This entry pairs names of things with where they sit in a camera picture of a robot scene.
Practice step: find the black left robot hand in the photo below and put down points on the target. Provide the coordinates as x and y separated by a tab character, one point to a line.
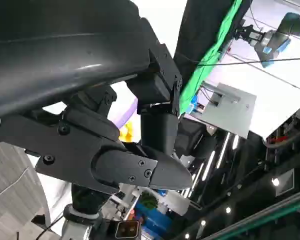
52	50

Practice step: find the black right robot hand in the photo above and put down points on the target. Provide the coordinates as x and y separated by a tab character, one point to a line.
195	140

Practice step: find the orange white toy bread roll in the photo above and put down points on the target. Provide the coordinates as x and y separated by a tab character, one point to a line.
127	132

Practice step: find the grey metal plate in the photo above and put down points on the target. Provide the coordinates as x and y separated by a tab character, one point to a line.
230	112

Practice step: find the green cloth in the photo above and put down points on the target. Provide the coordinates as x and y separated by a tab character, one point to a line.
197	82

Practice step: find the white box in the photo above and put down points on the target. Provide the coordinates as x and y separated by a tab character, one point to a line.
177	203

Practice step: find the lilac plate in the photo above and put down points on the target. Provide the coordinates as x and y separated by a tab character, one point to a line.
130	112

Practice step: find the green plant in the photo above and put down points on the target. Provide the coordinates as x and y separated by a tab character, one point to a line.
148	200

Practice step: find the blue crate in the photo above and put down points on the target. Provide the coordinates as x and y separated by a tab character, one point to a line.
152	215

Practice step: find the black backdrop curtain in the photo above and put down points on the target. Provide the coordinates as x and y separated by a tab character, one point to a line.
202	25

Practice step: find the green frame rail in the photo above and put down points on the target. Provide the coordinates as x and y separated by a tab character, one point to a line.
265	213

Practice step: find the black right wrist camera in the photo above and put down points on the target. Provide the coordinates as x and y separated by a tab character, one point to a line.
126	228

